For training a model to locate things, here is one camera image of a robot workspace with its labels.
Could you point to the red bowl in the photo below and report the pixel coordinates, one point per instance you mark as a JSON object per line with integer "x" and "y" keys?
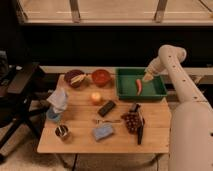
{"x": 101, "y": 77}

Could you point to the black handled knife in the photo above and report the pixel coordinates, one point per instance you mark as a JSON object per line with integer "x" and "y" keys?
{"x": 136, "y": 108}

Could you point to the green plastic tray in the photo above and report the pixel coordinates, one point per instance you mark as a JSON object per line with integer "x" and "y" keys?
{"x": 130, "y": 86}

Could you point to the yellow apple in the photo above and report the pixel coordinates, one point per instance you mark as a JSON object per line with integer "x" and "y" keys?
{"x": 96, "y": 98}

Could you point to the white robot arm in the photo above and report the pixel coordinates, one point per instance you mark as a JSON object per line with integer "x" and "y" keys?
{"x": 191, "y": 130}

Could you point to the bunch of dark grapes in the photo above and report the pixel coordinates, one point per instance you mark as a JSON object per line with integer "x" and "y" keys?
{"x": 132, "y": 122}

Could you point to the banana peel piece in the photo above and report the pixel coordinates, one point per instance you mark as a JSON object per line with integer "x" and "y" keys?
{"x": 78, "y": 78}

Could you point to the blue sponge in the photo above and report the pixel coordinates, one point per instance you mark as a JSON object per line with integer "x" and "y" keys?
{"x": 102, "y": 132}

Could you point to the black office chair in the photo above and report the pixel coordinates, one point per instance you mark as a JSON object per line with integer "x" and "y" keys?
{"x": 17, "y": 91}

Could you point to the wooden table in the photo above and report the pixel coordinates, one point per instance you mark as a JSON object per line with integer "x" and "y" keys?
{"x": 90, "y": 133}

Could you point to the crumpled white cloth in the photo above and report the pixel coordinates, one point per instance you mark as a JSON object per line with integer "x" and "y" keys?
{"x": 59, "y": 100}

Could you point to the small metal cup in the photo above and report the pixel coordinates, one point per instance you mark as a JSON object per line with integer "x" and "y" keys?
{"x": 62, "y": 132}

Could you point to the red chili pepper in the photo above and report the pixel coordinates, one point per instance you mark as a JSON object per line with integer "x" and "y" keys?
{"x": 139, "y": 86}

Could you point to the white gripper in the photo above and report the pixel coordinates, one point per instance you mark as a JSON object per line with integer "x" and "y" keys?
{"x": 154, "y": 68}

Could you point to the dark purple bowl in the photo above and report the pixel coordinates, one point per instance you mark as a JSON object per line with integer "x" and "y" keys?
{"x": 70, "y": 74}

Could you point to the black rectangular block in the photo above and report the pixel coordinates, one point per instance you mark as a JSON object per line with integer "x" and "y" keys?
{"x": 106, "y": 108}

